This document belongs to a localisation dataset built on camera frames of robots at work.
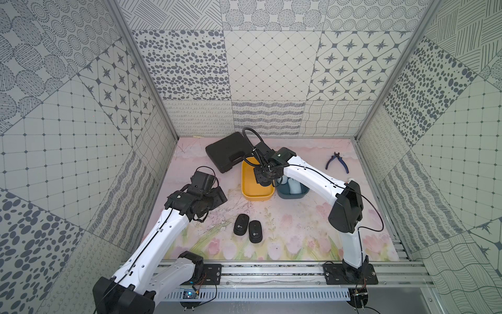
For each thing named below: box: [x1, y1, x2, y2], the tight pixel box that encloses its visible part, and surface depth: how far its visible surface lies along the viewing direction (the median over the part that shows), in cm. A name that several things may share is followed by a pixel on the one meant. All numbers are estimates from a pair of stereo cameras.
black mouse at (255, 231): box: [248, 219, 263, 244], surface depth 85 cm
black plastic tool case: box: [205, 131, 253, 174], surface depth 110 cm
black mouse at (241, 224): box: [233, 213, 250, 237], surface depth 87 cm
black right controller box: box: [346, 287, 369, 309], surface depth 74 cm
